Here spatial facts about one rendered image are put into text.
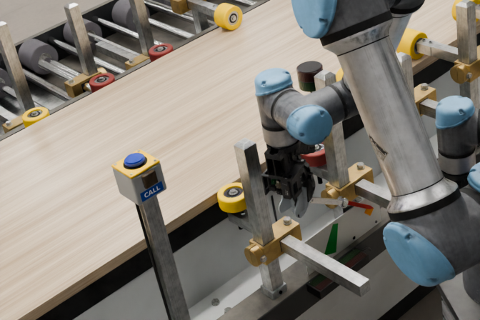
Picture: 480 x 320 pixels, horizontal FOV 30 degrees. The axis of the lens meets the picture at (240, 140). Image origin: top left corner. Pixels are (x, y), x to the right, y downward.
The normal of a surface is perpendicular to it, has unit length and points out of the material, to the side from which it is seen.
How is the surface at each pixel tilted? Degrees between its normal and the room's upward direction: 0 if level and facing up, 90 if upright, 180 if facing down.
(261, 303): 0
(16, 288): 0
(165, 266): 90
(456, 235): 61
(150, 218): 90
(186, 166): 0
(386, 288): 90
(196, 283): 90
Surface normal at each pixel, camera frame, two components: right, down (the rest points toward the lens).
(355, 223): 0.64, 0.31
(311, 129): 0.47, 0.40
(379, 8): 0.57, -0.17
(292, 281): -0.17, -0.84
